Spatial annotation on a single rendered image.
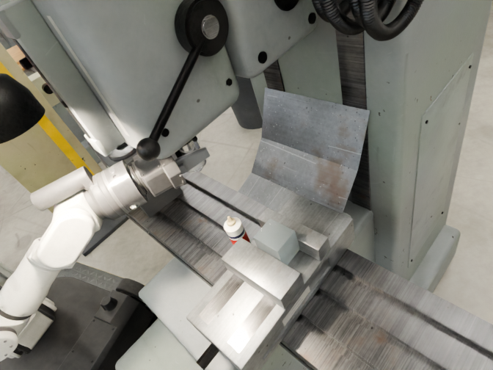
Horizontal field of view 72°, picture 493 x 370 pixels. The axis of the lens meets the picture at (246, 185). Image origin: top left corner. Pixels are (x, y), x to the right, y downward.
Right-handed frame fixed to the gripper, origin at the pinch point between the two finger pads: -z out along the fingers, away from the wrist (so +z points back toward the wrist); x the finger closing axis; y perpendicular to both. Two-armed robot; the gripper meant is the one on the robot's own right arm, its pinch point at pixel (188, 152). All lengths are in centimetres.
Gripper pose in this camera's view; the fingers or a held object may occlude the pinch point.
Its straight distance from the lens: 64.7
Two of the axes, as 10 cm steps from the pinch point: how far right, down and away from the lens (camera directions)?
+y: 2.7, 6.8, 6.8
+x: -4.5, -5.3, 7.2
